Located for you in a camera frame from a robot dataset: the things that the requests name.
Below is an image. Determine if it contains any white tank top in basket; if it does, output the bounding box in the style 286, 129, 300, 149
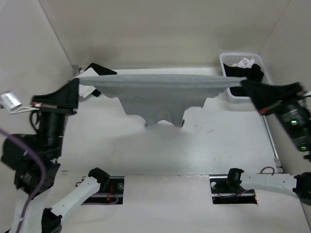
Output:
236, 58, 255, 68

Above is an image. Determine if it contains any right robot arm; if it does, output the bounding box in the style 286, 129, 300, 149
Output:
225, 80, 311, 205

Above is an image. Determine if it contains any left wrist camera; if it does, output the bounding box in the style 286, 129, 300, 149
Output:
0, 91, 33, 114

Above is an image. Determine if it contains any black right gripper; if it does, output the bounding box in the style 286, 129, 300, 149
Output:
240, 77, 311, 149

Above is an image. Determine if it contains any white plastic laundry basket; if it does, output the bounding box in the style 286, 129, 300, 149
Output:
219, 53, 273, 103

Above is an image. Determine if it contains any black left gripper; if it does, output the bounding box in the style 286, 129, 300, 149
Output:
33, 76, 83, 156

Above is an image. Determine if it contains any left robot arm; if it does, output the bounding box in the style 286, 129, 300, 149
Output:
0, 79, 110, 233

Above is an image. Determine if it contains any folded black tank top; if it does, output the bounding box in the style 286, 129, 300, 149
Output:
83, 63, 117, 98

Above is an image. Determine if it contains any folded white tank top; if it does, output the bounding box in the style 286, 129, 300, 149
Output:
74, 68, 98, 98

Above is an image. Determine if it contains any black tank top in basket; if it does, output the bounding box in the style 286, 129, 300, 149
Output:
224, 64, 264, 97

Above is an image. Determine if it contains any grey tank top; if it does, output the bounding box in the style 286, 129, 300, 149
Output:
80, 74, 244, 128

